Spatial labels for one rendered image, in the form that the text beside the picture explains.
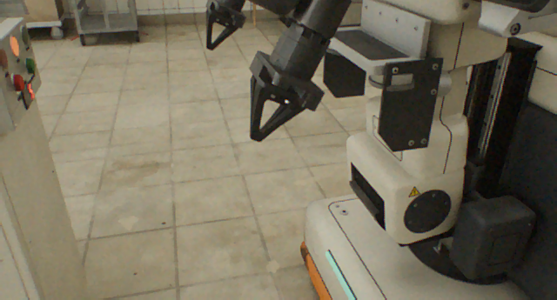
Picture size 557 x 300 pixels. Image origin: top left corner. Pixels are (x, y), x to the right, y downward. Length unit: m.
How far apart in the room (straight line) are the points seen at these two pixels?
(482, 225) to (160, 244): 1.08
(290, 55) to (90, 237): 1.33
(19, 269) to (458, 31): 0.88
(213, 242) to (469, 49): 1.08
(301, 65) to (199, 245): 1.15
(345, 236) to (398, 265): 0.16
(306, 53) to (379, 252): 0.72
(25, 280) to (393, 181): 0.71
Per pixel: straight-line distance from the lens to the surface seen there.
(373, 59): 0.73
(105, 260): 1.61
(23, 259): 0.93
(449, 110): 0.88
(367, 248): 1.14
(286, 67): 0.51
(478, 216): 0.90
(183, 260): 1.53
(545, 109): 0.97
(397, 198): 0.86
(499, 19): 0.65
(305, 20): 0.50
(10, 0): 1.04
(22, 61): 0.95
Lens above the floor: 1.02
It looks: 28 degrees down
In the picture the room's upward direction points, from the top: straight up
